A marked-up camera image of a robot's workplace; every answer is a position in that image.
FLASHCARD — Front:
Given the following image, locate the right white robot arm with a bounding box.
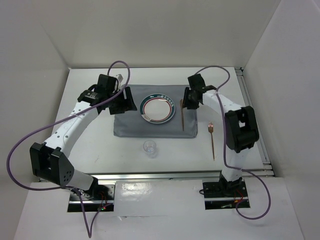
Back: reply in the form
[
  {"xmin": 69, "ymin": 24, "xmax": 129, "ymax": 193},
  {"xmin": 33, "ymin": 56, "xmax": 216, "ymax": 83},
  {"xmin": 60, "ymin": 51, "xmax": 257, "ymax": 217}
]
[{"xmin": 182, "ymin": 73, "xmax": 259, "ymax": 196}]

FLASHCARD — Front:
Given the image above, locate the purple cable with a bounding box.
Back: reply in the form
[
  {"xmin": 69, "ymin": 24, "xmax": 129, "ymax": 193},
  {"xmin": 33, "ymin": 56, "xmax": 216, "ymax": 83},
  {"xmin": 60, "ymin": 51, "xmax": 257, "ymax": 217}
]
[
  {"xmin": 6, "ymin": 60, "xmax": 132, "ymax": 238},
  {"xmin": 193, "ymin": 65, "xmax": 272, "ymax": 220}
]

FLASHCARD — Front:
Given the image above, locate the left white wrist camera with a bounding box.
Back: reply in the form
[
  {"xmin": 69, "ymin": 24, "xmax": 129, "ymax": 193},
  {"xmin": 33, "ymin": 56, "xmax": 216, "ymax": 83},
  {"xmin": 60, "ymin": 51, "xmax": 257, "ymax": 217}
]
[{"xmin": 115, "ymin": 74, "xmax": 124, "ymax": 83}]

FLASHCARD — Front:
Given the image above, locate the grey cloth placemat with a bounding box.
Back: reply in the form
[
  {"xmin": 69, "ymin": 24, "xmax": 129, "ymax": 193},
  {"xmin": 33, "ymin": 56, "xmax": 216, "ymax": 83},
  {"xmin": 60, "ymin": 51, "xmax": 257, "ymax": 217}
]
[{"xmin": 113, "ymin": 84, "xmax": 198, "ymax": 139}]

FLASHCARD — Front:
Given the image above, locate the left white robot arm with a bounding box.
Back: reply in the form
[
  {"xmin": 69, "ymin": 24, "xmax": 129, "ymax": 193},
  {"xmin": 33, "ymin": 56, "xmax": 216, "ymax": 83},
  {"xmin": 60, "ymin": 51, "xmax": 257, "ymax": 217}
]
[{"xmin": 29, "ymin": 74, "xmax": 137, "ymax": 200}]

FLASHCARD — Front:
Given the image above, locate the copper fork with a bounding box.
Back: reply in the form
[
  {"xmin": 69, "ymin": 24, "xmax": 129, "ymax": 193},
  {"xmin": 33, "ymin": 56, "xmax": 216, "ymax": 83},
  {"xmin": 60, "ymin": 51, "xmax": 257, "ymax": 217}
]
[{"xmin": 208, "ymin": 122, "xmax": 215, "ymax": 160}]

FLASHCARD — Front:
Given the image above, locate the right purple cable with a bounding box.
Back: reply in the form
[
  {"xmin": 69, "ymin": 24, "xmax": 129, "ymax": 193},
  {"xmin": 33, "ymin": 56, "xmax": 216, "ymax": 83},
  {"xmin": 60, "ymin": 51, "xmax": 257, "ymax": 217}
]
[{"xmin": 193, "ymin": 65, "xmax": 272, "ymax": 220}]

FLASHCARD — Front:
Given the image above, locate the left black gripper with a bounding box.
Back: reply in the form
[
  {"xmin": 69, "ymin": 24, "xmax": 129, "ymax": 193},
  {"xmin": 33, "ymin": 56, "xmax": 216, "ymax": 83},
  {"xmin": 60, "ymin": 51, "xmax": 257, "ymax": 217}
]
[{"xmin": 106, "ymin": 86, "xmax": 137, "ymax": 115}]

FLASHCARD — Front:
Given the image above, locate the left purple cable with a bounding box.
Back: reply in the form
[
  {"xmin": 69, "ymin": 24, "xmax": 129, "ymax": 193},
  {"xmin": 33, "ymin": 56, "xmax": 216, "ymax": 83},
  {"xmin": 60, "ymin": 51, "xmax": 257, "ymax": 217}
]
[{"xmin": 6, "ymin": 60, "xmax": 132, "ymax": 238}]

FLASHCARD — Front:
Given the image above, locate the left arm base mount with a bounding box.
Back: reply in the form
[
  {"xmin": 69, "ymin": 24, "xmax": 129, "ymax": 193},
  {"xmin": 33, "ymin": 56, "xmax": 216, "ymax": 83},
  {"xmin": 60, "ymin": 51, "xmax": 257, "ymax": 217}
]
[{"xmin": 67, "ymin": 181, "xmax": 116, "ymax": 213}]

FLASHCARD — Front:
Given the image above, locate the aluminium front rail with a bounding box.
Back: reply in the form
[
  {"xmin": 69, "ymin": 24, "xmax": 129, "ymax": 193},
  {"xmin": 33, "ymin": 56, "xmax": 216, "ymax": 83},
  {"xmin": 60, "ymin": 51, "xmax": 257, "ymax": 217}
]
[{"xmin": 92, "ymin": 170, "xmax": 220, "ymax": 181}]

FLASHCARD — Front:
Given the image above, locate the clear plastic cup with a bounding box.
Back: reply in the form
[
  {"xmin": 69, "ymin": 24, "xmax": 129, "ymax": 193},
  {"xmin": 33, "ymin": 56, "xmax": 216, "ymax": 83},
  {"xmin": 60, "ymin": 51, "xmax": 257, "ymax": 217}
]
[{"xmin": 142, "ymin": 140, "xmax": 158, "ymax": 158}]

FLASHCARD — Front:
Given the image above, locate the green rimmed white plate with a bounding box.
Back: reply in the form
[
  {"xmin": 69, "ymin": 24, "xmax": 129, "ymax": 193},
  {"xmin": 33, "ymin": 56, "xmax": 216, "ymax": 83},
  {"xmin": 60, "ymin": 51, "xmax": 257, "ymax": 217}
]
[{"xmin": 139, "ymin": 93, "xmax": 176, "ymax": 125}]

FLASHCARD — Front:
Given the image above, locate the aluminium side rail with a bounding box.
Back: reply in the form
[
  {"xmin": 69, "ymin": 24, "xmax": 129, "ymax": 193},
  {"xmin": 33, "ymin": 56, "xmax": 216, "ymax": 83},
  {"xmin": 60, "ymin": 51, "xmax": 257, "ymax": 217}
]
[{"xmin": 234, "ymin": 66, "xmax": 275, "ymax": 177}]

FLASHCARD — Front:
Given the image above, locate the copper knife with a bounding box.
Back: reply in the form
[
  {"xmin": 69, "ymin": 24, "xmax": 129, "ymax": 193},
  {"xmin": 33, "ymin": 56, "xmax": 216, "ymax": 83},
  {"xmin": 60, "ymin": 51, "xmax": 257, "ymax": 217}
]
[{"xmin": 179, "ymin": 99, "xmax": 185, "ymax": 132}]

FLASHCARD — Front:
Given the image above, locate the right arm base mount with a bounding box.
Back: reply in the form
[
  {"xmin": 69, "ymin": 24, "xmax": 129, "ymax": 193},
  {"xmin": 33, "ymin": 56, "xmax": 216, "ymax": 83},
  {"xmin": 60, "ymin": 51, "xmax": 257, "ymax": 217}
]
[{"xmin": 199, "ymin": 181, "xmax": 251, "ymax": 210}]

